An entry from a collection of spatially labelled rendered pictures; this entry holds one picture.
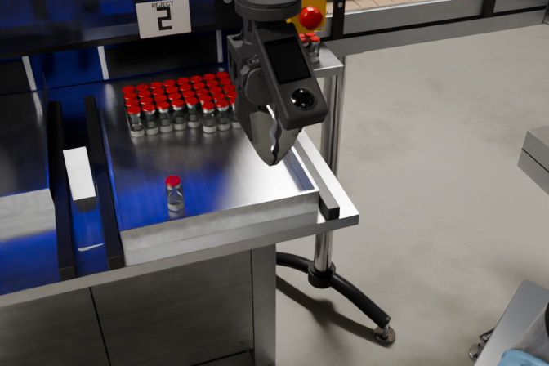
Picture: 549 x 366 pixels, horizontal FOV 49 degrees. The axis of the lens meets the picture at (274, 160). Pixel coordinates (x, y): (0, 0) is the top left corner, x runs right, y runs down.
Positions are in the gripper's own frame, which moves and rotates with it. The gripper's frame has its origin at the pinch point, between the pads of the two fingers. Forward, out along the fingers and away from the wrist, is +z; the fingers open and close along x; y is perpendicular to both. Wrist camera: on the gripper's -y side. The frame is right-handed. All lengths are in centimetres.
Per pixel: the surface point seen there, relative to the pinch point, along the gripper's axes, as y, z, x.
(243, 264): 38, 57, -5
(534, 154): 43, 48, -85
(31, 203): 12.0, 8.6, 30.2
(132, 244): 0.6, 9.3, 18.4
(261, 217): 0.5, 9.4, 1.6
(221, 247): -2.0, 10.6, 7.7
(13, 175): 21.2, 10.0, 33.0
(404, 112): 142, 98, -107
